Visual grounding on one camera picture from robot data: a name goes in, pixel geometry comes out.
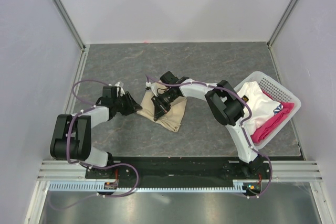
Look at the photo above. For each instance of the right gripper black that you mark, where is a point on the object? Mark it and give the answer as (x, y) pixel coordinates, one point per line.
(159, 110)

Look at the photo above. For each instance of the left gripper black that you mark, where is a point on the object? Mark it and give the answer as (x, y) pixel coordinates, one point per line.
(132, 107)

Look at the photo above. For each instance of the beige cloth napkin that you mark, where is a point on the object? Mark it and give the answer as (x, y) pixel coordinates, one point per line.
(170, 121)

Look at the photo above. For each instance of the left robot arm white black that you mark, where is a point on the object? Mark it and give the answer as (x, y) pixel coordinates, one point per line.
(71, 140)

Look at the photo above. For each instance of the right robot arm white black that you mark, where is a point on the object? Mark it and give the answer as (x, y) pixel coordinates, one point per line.
(226, 107)

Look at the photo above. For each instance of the white cloth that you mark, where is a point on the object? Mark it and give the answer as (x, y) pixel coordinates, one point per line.
(262, 107)

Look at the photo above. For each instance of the white plastic basket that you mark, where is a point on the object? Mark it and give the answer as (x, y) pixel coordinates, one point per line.
(276, 92)

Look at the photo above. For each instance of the pink cloth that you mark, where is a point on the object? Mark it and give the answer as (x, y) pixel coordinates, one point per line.
(263, 132)

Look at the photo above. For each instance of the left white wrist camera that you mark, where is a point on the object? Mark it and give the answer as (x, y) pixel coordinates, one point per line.
(119, 89)

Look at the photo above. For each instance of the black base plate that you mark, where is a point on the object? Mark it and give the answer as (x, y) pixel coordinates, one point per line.
(180, 172)

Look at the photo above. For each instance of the grey slotted cable duct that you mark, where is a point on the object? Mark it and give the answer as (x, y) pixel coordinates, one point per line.
(107, 187)

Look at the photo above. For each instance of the left aluminium frame post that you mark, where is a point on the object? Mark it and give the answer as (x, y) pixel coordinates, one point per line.
(68, 22)

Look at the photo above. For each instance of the aluminium frame post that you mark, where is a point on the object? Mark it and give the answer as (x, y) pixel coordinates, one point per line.
(286, 14)
(68, 22)

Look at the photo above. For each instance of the right aluminium frame post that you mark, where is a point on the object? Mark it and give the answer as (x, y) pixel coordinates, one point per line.
(286, 14)

